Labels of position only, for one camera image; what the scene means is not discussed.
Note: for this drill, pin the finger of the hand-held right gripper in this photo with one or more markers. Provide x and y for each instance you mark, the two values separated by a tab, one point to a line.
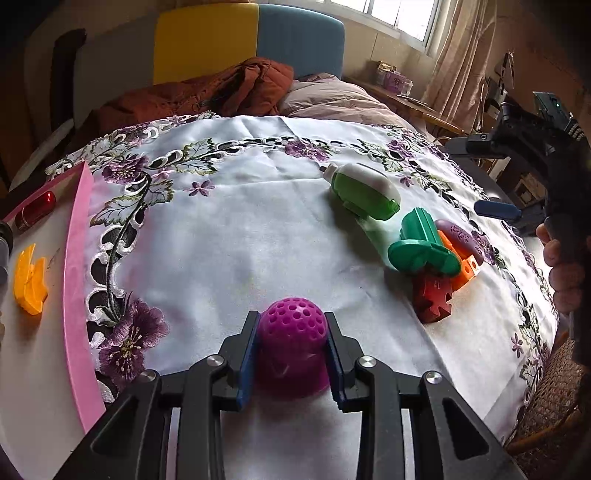
496	210
471	145

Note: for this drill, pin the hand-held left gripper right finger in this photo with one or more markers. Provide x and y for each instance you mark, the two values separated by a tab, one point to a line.
336	369

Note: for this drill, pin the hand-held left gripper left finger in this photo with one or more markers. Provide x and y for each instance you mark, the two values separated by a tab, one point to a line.
246	364

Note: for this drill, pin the purple patterned bottle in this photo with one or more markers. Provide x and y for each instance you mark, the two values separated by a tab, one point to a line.
461	237

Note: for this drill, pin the magenta perforated dome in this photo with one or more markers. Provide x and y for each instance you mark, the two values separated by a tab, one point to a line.
293	341

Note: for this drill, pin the orange plastic block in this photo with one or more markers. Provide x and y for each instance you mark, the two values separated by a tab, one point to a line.
466	273

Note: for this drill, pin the green plastic spool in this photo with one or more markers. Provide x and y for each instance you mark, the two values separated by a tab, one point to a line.
415	244

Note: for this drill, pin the red puzzle piece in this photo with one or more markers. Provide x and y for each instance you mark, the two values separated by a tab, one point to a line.
431	297

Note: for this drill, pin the green and white bottle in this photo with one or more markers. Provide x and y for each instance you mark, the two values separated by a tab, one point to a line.
364	194

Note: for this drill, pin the pink cardboard box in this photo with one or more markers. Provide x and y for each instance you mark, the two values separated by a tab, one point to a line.
76	277

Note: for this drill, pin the yellow ribbed plastic piece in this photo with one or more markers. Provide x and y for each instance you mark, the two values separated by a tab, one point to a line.
30	286

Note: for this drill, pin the dark red metallic tube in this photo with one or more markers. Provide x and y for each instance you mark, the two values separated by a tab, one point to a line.
39	207

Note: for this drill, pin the person's right hand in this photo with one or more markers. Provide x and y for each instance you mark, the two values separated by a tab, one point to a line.
570	277

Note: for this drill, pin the wooden side bench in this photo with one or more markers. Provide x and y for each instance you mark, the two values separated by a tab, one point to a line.
415	108

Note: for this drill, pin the beige curtain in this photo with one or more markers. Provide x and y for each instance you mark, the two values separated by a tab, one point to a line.
457	69

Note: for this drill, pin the purple box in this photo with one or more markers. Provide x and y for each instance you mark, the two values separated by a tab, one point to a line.
397	83

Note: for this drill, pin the white floral embroidered tablecloth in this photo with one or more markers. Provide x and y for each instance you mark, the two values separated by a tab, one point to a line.
258	230

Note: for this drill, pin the pale pink duvet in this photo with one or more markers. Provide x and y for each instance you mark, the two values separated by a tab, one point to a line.
332	101

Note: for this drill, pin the window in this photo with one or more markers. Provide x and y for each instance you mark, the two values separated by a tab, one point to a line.
397	18

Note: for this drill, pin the wicker chair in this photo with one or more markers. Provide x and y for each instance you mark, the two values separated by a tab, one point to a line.
549	406

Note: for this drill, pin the rust brown quilted jacket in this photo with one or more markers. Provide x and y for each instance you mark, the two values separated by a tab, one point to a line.
184	97

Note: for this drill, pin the grey yellow blue headboard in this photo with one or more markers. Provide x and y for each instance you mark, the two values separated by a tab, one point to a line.
207	41

